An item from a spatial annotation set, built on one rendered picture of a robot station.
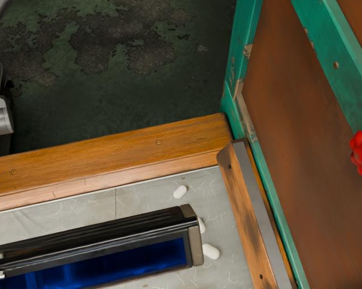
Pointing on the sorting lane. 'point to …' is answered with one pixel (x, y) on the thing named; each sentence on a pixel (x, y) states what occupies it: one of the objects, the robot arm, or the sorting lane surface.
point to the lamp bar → (104, 252)
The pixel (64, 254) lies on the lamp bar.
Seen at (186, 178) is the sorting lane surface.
